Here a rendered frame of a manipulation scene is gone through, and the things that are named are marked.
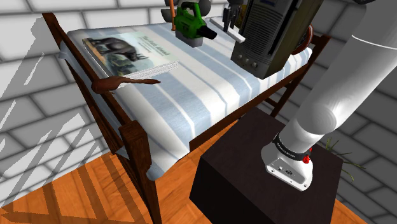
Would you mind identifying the brown long-tailed figure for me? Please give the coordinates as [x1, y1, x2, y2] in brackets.
[91, 76, 162, 95]

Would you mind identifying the book with rhino cover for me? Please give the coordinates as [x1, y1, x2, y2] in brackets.
[81, 31, 180, 80]

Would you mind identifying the orange stick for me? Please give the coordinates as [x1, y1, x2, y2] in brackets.
[168, 0, 177, 32]

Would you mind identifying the grey radio box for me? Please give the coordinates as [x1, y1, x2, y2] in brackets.
[230, 0, 325, 80]

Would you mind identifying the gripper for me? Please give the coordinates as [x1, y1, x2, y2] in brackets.
[222, 0, 249, 32]

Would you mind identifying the red-brown round plate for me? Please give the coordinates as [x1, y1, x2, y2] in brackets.
[291, 24, 315, 56]

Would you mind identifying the wooden bed with striped cover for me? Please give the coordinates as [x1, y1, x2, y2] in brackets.
[41, 12, 331, 224]

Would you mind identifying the white flat board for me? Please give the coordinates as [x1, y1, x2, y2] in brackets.
[209, 17, 247, 43]

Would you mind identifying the grey round object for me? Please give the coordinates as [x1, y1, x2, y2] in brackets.
[160, 0, 212, 23]

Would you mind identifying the green leaf blower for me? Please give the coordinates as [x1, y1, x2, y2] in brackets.
[173, 1, 218, 48]

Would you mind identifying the dark robot stand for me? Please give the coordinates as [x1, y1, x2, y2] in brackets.
[189, 106, 344, 224]

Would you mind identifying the green plant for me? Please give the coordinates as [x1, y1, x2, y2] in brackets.
[324, 137, 366, 183]

